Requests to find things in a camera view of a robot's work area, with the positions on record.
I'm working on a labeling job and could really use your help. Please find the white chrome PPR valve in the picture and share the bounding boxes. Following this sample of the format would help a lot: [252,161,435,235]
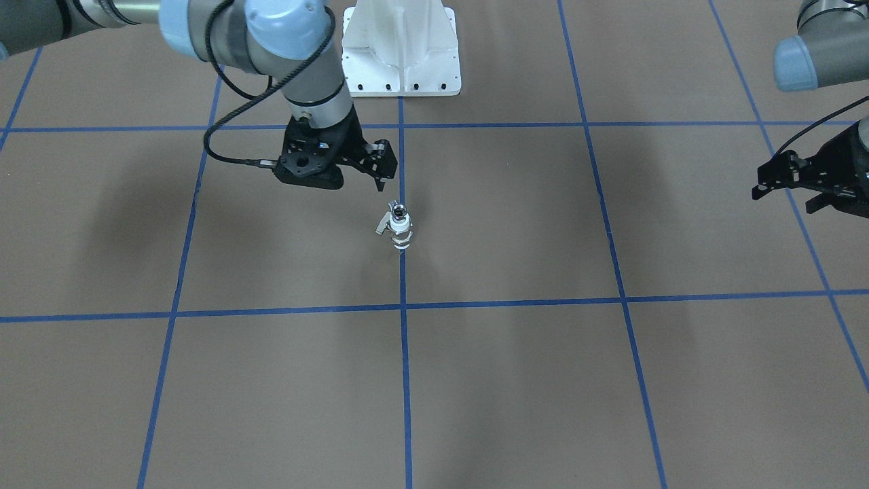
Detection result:
[375,211,413,251]

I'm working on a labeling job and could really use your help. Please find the white pedestal column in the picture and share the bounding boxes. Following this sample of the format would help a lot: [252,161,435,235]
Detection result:
[341,1,462,97]

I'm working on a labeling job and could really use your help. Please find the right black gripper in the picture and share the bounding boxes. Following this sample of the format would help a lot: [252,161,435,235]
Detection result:
[289,109,398,192]

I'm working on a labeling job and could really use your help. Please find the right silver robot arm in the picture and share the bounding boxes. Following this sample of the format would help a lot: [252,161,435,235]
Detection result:
[1,1,398,191]

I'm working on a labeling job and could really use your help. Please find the chrome pipe fitting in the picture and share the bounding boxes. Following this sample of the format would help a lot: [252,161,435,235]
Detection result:
[387,200,412,232]

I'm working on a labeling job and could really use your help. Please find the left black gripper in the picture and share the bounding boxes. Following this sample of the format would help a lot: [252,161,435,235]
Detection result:
[751,120,868,219]

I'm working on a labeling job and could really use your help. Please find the black camera cable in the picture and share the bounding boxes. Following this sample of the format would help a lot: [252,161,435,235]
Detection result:
[203,0,337,169]
[773,95,869,160]

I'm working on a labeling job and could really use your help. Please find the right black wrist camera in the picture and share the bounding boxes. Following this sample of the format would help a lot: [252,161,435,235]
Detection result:
[271,137,344,191]

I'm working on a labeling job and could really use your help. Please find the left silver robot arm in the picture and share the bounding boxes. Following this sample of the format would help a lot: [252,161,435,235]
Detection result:
[752,1,868,219]

